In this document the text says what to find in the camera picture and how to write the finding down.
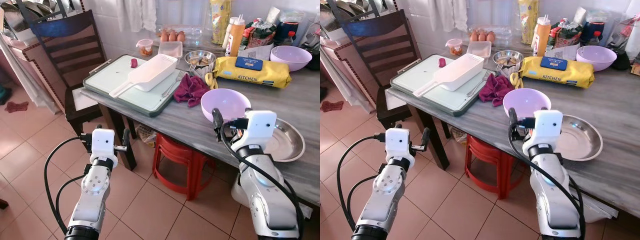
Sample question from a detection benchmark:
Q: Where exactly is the small clear cup pink lid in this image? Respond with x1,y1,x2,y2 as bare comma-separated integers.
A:
445,38,464,56
135,38,155,57

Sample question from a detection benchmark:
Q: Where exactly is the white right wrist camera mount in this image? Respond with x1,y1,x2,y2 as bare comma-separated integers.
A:
532,109,564,147
244,110,278,151

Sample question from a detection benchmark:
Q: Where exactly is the yellow kitchen wipes pack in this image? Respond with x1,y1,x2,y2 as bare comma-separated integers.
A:
519,55,596,90
213,55,293,90

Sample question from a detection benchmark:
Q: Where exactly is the white hanging towel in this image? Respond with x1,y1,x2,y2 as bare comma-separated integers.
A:
117,0,159,34
427,0,469,34

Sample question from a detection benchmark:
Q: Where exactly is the dark wooden chair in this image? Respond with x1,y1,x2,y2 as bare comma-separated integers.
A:
22,9,121,140
341,9,426,132

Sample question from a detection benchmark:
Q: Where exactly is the white plastic basket with handle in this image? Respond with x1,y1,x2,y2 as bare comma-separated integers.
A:
108,53,180,99
412,53,485,99

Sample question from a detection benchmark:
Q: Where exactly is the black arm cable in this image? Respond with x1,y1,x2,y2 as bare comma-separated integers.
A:
508,122,587,239
219,122,307,239
43,135,94,237
336,133,387,237

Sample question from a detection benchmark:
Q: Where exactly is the purple plastic bowl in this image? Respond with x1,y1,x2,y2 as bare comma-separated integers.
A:
575,45,618,72
200,88,253,124
502,88,553,121
269,45,314,72

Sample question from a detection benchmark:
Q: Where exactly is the small steel bowl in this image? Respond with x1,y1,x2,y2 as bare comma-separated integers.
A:
184,49,217,71
492,49,524,69

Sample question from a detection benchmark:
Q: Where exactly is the tall yellow packet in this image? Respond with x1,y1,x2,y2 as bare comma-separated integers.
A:
517,0,540,45
209,0,232,45

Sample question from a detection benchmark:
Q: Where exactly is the clear plastic container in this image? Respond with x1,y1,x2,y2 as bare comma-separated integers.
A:
466,40,493,59
157,40,184,59

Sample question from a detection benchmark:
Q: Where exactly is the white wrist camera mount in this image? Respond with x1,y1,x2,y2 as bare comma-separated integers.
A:
384,128,416,169
244,110,278,151
91,128,119,169
532,109,564,147

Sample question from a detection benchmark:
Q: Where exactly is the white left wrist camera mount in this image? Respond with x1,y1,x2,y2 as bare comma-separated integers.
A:
384,128,416,169
91,128,119,169

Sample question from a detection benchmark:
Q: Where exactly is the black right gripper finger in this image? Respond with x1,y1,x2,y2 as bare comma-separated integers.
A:
508,107,519,139
211,107,224,142

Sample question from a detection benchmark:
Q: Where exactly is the dark printed food bag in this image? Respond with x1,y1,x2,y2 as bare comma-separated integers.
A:
242,18,279,51
549,18,584,50

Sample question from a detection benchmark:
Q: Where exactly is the shallow steel plate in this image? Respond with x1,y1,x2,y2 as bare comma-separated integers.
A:
264,118,307,163
554,113,604,162

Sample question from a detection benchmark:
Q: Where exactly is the orange squeeze bottle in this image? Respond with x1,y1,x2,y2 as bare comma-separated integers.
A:
224,14,246,57
532,14,552,57

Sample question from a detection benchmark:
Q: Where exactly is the pale green cutting board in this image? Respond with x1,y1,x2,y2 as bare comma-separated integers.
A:
389,53,505,117
80,53,194,117

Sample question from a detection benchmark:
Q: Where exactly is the maroon cloth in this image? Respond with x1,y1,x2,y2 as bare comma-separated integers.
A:
173,73,211,108
477,73,516,108

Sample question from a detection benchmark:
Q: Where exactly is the red plastic stool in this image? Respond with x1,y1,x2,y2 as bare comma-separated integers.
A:
464,133,527,201
152,132,217,202

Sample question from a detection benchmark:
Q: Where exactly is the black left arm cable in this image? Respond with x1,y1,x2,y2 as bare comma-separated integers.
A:
43,135,94,237
336,133,387,237

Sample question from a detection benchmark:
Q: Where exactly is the dark jar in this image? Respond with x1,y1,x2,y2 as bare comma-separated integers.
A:
275,10,301,40
582,9,609,39

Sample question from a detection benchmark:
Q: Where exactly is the dish rack with steel dishes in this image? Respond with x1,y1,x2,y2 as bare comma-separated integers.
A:
0,0,72,42
320,0,382,42

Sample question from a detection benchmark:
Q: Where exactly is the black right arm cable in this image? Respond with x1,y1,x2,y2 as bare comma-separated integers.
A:
219,122,307,239
508,122,587,239

